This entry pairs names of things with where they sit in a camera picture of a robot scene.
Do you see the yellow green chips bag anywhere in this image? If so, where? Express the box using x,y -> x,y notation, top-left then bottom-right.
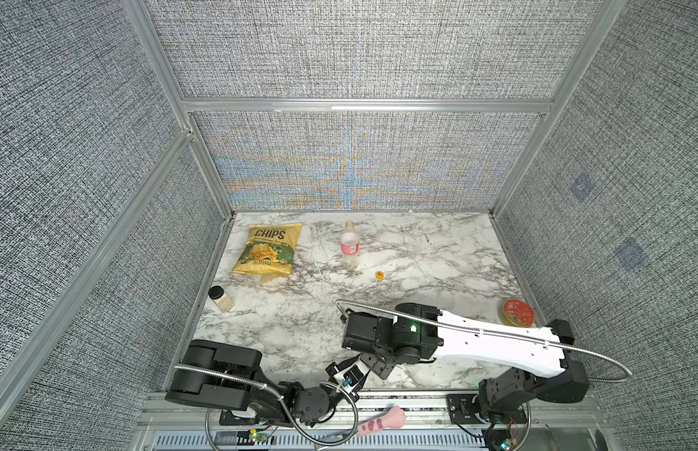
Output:
232,224 -> 302,276

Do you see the round gold tin red lid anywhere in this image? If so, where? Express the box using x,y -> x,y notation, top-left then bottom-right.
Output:
499,299 -> 536,328

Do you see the pink cat paw stick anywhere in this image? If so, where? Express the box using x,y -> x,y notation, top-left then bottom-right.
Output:
313,405 -> 407,451

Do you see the small jar black lid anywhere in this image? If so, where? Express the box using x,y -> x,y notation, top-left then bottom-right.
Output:
208,285 -> 235,313

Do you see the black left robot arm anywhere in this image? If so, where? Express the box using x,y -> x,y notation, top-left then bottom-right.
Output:
165,339 -> 370,427

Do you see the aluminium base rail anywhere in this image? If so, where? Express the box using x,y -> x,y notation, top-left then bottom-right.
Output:
129,389 -> 621,450

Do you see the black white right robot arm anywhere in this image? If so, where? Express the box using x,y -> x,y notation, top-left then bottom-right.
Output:
326,303 -> 590,425

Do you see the clear bottle red label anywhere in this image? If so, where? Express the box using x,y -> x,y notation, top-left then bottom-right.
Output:
340,221 -> 360,270

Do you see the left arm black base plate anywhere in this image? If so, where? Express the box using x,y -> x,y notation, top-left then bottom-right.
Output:
219,407 -> 260,426

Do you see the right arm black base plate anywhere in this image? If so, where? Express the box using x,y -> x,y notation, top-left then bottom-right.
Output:
445,394 -> 527,426

